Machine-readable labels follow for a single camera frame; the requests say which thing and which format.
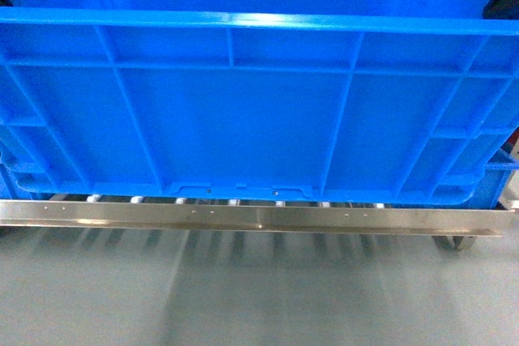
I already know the large blue plastic crate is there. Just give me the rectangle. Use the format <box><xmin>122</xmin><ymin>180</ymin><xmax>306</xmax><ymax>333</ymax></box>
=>
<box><xmin>1</xmin><ymin>0</ymin><xmax>518</xmax><ymax>206</ymax></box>

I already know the steel roller flow shelf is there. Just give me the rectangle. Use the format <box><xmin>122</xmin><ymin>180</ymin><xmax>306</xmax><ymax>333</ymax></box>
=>
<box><xmin>1</xmin><ymin>189</ymin><xmax>518</xmax><ymax>250</ymax></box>

